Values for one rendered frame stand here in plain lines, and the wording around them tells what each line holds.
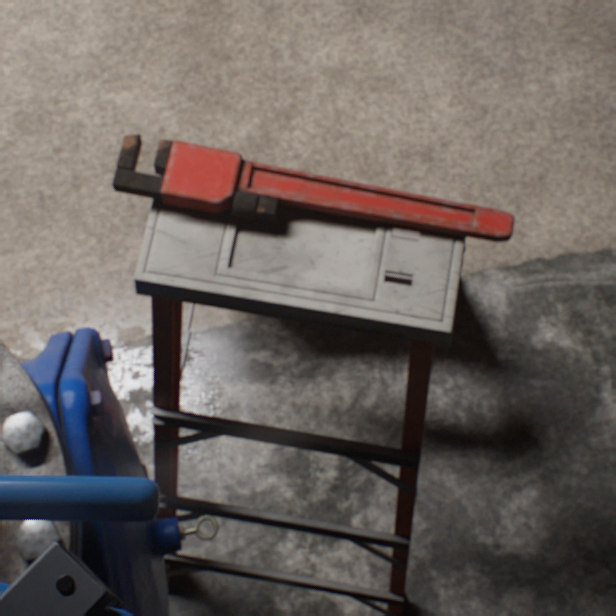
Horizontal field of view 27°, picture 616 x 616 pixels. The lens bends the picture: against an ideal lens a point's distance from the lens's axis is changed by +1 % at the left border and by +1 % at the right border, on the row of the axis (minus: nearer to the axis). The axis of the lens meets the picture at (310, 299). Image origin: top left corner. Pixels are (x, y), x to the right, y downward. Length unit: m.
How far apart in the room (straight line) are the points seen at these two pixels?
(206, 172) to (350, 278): 0.20
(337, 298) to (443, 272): 0.12
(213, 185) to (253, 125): 1.39
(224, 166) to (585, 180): 1.50
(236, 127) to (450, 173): 0.48
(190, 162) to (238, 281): 0.15
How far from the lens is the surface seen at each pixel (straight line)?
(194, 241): 1.46
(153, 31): 2.97
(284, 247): 1.46
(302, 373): 2.63
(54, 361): 1.60
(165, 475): 2.00
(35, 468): 1.30
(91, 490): 0.47
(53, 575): 0.45
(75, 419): 1.48
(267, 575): 2.33
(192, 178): 1.46
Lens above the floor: 2.53
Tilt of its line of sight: 71 degrees down
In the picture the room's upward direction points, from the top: 1 degrees clockwise
